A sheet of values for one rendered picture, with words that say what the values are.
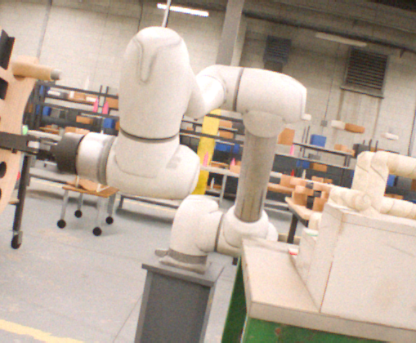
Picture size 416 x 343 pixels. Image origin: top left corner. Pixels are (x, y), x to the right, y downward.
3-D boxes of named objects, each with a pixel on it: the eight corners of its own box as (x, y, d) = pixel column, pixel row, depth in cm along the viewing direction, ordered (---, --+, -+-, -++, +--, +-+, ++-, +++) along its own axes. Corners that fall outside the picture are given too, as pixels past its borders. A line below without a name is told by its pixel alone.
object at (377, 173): (362, 215, 68) (374, 158, 67) (356, 212, 71) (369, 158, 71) (381, 219, 68) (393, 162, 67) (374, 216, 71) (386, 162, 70)
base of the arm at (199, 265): (161, 251, 177) (163, 238, 177) (212, 264, 174) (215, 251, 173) (147, 260, 160) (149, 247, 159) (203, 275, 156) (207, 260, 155)
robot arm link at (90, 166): (114, 187, 81) (84, 180, 81) (123, 140, 81) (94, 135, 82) (100, 184, 72) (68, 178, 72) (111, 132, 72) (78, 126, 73)
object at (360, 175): (349, 209, 76) (360, 158, 76) (345, 207, 79) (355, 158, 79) (366, 212, 76) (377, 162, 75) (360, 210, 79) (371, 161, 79)
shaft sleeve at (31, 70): (-14, 60, 93) (-20, 72, 91) (-20, 51, 90) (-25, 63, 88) (57, 73, 92) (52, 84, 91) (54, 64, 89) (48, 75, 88)
